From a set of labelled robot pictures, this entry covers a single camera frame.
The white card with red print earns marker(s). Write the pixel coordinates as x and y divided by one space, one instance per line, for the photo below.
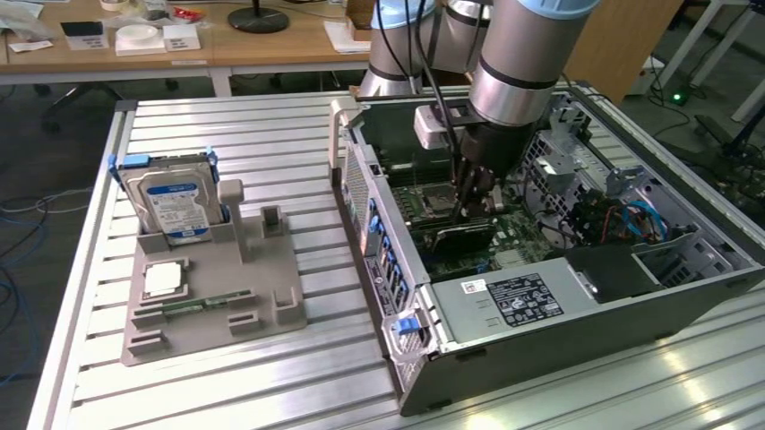
29 45

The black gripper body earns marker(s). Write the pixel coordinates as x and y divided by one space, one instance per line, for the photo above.
498 145

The wooden cabinet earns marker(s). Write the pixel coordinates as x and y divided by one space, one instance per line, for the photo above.
633 45

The black office chair base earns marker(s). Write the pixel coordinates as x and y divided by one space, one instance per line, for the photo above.
65 105

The white box with black lid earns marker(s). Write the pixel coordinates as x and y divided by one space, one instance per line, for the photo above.
83 36

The white desk frame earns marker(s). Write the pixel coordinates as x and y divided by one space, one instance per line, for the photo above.
705 40

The green loose RAM stick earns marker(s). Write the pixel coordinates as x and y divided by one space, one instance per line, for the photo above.
203 303

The open dark grey PC case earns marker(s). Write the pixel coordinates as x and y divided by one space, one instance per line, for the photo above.
538 358

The black round lamp base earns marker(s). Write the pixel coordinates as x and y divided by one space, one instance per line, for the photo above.
257 21

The green motherboard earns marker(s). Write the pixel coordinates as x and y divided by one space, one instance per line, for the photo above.
519 233

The CPU socket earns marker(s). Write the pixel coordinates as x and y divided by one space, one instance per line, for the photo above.
436 199

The blue case release latch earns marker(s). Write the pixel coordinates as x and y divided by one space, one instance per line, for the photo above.
406 324

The silver CPU chip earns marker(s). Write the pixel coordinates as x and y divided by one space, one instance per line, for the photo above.
163 280

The installed RAM stick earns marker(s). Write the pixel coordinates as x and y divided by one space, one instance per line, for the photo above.
430 225

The wooden desk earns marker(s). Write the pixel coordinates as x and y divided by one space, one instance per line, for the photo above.
89 62

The red packet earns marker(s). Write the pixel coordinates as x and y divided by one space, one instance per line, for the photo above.
189 14

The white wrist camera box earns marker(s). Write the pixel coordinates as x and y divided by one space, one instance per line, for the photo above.
430 130

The silver metal disk bay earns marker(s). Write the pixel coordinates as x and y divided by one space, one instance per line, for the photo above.
687 260

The grey power supply unit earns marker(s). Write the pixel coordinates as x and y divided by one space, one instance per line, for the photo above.
466 309

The white box with round dish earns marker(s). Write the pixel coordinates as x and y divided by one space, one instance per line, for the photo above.
140 40

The hard disk in blue carrier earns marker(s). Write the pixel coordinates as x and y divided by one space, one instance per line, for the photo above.
173 201

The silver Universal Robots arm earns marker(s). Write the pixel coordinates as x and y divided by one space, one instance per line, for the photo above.
514 67

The stack of white papers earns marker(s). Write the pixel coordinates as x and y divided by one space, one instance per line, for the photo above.
346 38

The white labelled box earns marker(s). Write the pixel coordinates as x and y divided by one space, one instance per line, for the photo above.
180 38

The green indicator light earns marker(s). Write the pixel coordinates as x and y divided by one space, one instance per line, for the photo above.
677 97

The black plastic fan duct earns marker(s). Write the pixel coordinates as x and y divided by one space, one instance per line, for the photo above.
609 273

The graphics card with black fan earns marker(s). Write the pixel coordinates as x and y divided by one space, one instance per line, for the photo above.
463 242

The white tape roll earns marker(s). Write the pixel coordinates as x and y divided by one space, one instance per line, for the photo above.
112 4

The grey plastic parts rack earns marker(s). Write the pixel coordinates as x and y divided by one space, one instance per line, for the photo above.
239 322

